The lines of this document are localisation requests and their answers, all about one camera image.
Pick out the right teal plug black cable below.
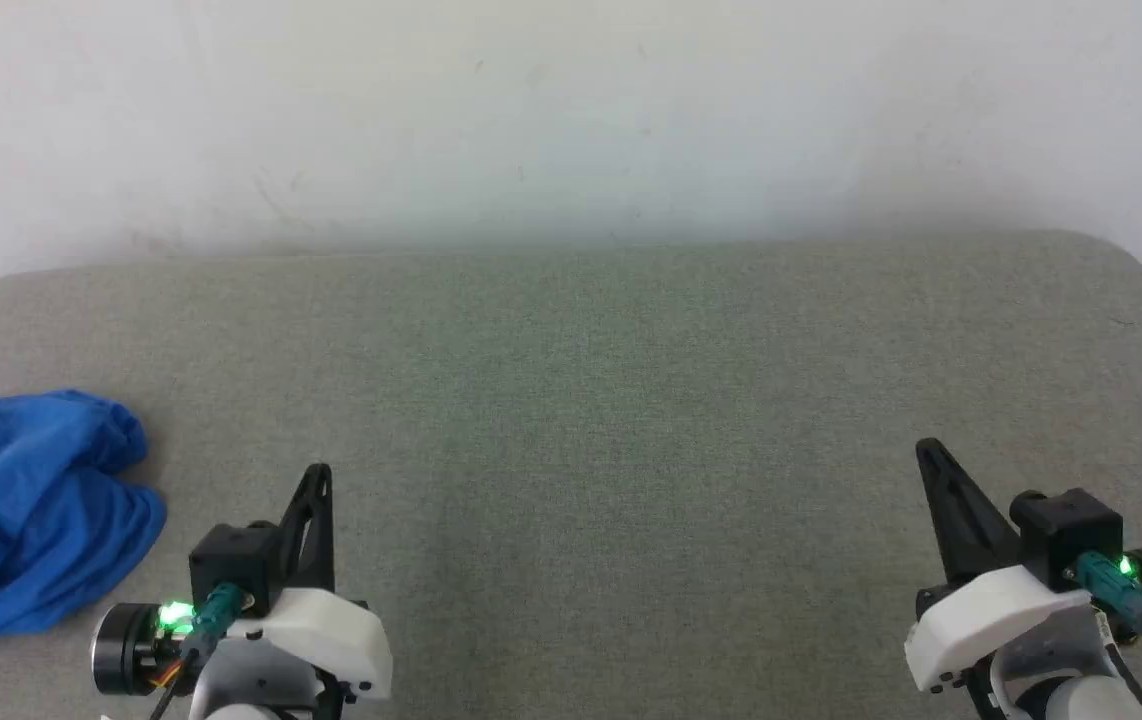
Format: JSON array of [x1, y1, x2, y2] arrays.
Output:
[[1071, 551, 1142, 673]]

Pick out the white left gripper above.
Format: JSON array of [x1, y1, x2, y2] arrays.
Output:
[[221, 464, 395, 702]]

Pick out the grey fabric sofa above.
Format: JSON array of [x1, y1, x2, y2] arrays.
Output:
[[0, 230, 1142, 720]]

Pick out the teal plug black cable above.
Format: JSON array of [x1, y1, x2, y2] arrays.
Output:
[[149, 583, 248, 720], [1071, 551, 1142, 673]]

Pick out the blue T-shirt white sleeves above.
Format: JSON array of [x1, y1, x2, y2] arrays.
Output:
[[0, 389, 169, 646]]

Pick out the left teal plug black cable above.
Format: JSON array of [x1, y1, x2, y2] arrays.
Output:
[[149, 583, 248, 720]]

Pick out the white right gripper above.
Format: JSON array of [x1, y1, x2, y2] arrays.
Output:
[[905, 438, 1093, 693]]

